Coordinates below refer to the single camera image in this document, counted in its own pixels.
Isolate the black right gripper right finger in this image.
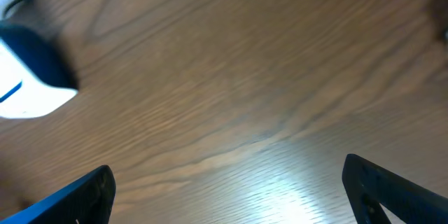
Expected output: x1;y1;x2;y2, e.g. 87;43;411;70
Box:
342;154;447;224

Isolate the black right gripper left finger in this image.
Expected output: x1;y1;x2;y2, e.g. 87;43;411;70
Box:
1;165;116;224

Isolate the white barcode scanner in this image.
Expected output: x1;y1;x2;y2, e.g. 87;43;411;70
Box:
1;0;78;119

